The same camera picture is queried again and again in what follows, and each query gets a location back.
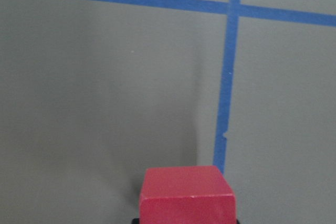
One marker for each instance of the red block start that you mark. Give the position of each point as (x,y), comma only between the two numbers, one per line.
(186,194)

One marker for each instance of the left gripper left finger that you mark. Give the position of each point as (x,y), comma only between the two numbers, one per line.
(135,221)

